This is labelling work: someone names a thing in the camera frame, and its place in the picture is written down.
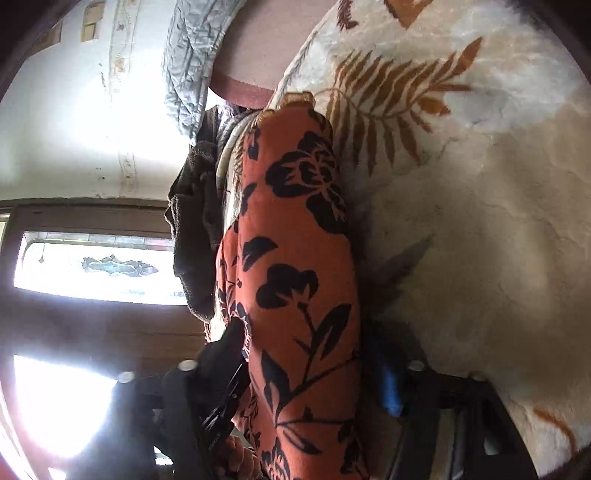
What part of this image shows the person's left hand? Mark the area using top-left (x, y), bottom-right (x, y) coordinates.
top-left (215, 434), bottom-right (262, 480)

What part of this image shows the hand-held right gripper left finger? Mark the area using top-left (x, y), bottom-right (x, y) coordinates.
top-left (108, 318), bottom-right (250, 480)

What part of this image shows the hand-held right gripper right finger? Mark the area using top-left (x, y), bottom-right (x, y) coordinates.
top-left (365, 318), bottom-right (541, 480)

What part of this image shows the brown fleece blanket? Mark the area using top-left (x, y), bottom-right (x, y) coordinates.
top-left (165, 105), bottom-right (245, 321)

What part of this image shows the grey quilted pillow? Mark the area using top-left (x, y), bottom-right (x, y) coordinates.
top-left (161, 0), bottom-right (250, 139)

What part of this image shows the pink pillow with maroon bands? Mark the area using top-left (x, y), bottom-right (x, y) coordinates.
top-left (210, 0), bottom-right (343, 110)

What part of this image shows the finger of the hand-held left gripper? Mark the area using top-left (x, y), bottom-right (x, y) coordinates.
top-left (201, 362), bottom-right (249, 440)

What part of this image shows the leaf print fleece blanket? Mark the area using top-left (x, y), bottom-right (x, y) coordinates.
top-left (217, 0), bottom-right (591, 476)

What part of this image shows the orange floral garment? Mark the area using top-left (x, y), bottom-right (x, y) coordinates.
top-left (215, 91), bottom-right (402, 480)

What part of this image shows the window with wooden frame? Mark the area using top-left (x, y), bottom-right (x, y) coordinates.
top-left (0, 198), bottom-right (214, 480)

